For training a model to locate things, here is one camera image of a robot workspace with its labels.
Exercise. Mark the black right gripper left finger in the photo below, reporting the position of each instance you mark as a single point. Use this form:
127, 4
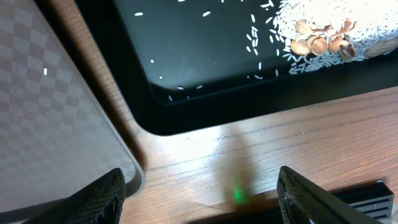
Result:
100, 202

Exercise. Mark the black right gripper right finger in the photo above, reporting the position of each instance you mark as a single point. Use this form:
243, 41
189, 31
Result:
302, 201

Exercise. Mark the rice food scraps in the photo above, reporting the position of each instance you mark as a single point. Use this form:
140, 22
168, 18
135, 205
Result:
326, 28

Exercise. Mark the black waste tray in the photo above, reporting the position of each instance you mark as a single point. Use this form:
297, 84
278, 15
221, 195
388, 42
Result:
165, 117

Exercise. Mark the dark brown serving tray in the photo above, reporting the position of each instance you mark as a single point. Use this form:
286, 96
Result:
55, 137

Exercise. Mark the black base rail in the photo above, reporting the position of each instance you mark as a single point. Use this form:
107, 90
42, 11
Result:
372, 198

